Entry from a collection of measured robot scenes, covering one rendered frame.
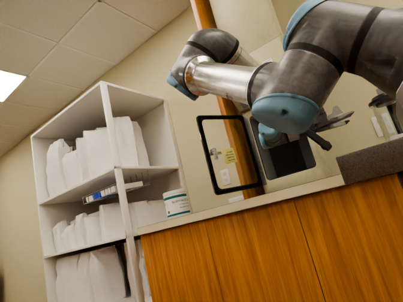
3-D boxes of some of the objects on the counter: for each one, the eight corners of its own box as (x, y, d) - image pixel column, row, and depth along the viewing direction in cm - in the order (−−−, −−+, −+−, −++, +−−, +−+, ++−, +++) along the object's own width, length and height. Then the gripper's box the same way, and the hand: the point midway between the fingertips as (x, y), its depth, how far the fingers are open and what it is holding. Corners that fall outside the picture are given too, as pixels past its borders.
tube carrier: (418, 151, 103) (396, 97, 108) (430, 147, 93) (405, 88, 98) (386, 159, 106) (365, 108, 111) (394, 156, 96) (371, 99, 101)
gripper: (292, 112, 107) (348, 93, 101) (295, 123, 125) (343, 107, 118) (298, 133, 105) (357, 115, 99) (301, 141, 123) (351, 126, 116)
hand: (352, 118), depth 108 cm, fingers open, 14 cm apart
